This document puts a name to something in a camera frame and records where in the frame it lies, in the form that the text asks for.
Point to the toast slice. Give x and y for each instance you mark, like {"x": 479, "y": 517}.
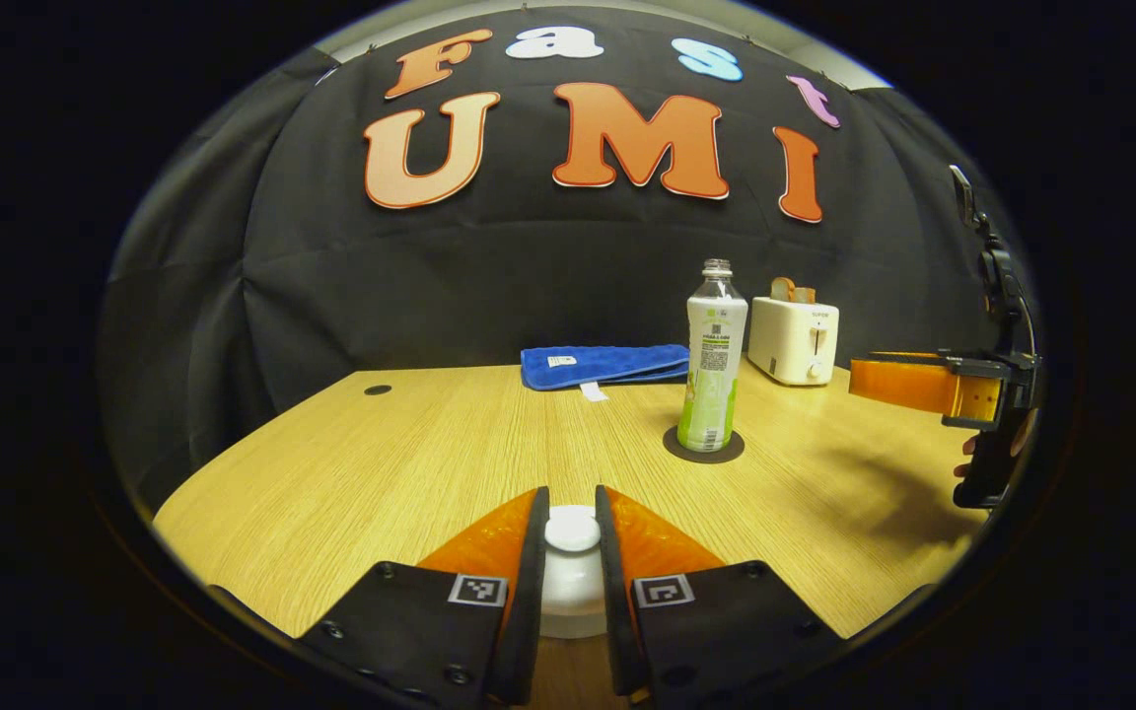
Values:
{"x": 806, "y": 295}
{"x": 783, "y": 290}

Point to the black backdrop cloth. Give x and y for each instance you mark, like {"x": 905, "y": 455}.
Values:
{"x": 529, "y": 266}

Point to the dark brown round coaster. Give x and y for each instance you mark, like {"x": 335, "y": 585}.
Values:
{"x": 728, "y": 455}

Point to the white toaster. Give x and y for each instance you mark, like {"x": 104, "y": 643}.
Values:
{"x": 793, "y": 340}

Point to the blue folded towel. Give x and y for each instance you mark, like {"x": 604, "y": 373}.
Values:
{"x": 607, "y": 363}

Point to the clear water bottle white label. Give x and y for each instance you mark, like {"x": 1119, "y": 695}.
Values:
{"x": 713, "y": 375}

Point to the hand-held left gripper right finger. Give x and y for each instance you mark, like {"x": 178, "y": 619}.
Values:
{"x": 611, "y": 592}

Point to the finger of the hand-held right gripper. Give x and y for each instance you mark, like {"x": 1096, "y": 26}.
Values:
{"x": 908, "y": 387}
{"x": 908, "y": 354}

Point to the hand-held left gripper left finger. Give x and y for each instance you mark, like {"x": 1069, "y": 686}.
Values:
{"x": 527, "y": 592}

